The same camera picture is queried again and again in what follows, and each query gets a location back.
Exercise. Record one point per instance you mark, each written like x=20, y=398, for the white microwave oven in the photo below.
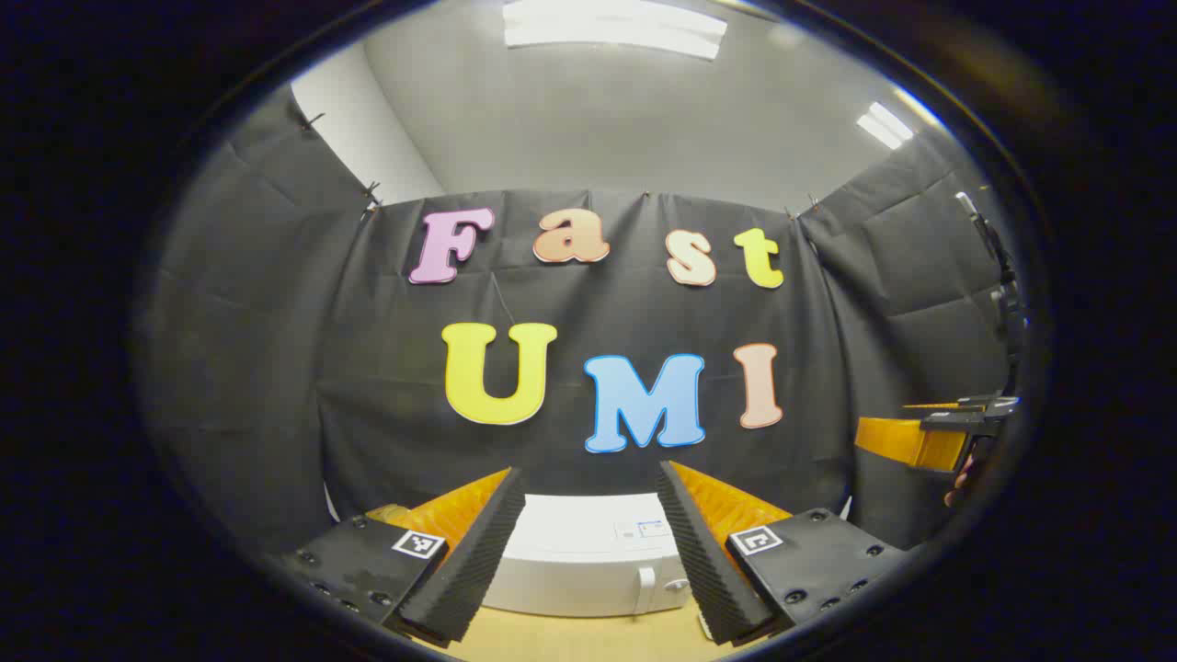
x=570, y=561

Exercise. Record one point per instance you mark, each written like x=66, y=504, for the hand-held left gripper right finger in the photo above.
x=703, y=570

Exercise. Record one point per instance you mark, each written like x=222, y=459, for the small ceiling light panel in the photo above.
x=885, y=125

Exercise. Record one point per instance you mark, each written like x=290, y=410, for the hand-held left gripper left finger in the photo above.
x=469, y=570

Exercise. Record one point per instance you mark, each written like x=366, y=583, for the long ceiling light panel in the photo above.
x=611, y=28

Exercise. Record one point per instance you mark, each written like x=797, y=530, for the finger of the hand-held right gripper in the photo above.
x=906, y=443

